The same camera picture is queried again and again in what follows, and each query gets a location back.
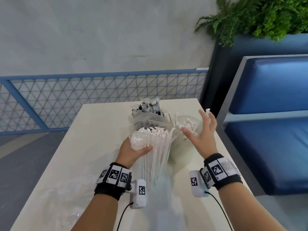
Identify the small white railing cap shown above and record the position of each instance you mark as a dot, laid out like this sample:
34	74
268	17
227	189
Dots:
202	69

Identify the bundle of white straws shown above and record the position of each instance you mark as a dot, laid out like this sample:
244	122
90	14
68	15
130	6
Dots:
154	151

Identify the green fern plant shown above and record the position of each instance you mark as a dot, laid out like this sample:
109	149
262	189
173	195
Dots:
252	16

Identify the blue bench backrest cushion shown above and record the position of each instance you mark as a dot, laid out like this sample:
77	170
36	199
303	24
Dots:
272	86

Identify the clear plastic cup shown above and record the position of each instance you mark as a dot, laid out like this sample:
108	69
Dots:
180	151

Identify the black marker wristband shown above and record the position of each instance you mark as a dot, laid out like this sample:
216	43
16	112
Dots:
231	181
108	191

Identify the person's left hand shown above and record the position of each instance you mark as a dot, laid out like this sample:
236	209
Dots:
127	153

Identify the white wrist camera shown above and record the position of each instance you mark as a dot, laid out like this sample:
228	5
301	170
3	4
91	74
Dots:
198	191
138	202

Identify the blue bench seat cushion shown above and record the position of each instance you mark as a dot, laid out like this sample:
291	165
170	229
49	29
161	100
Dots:
269	156

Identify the dark planter box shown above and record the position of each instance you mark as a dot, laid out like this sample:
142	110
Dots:
214	81

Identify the person's right forearm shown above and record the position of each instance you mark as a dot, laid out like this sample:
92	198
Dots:
245	209

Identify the person's right hand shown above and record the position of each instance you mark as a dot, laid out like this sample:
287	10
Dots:
204	141

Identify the bundle of black straws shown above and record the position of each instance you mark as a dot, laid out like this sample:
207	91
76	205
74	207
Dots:
149	105

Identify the clear plastic straw bag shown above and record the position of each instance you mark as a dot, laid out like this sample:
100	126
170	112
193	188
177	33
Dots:
144	121
62	202

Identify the blue mesh railing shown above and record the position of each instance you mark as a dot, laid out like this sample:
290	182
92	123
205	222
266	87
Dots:
72	76

